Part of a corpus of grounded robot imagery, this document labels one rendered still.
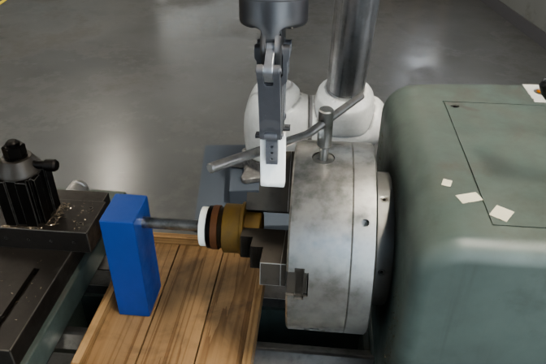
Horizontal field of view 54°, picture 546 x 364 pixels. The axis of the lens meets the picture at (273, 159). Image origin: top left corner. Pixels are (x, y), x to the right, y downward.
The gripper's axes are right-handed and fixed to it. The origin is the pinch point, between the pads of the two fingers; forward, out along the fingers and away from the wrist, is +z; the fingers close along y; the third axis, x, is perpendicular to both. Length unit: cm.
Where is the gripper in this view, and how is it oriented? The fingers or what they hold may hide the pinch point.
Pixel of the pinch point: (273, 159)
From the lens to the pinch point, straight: 65.3
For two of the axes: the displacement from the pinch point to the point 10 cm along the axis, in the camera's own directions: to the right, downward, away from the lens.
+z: 0.0, 9.0, 4.3
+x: 10.0, 0.4, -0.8
